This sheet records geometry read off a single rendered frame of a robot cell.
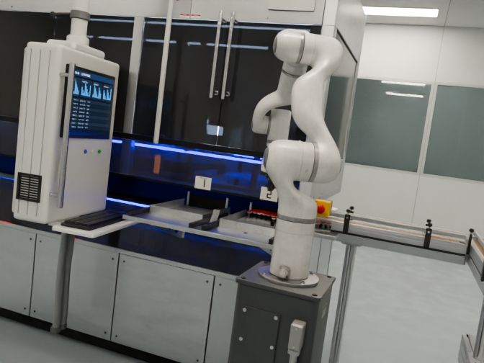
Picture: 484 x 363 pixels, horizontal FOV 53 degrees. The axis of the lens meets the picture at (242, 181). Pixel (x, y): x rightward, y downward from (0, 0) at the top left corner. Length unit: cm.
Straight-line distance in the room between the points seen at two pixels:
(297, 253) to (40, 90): 127
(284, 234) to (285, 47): 59
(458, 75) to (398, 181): 153
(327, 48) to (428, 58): 529
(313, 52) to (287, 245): 61
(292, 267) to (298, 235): 10
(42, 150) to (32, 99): 21
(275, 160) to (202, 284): 118
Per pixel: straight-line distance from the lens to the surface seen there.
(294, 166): 141
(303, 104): 150
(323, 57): 160
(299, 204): 143
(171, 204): 238
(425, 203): 678
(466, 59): 688
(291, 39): 159
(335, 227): 231
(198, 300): 248
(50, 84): 215
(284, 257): 146
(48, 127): 214
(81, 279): 282
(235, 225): 204
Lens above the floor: 129
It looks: 6 degrees down
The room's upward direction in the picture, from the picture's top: 7 degrees clockwise
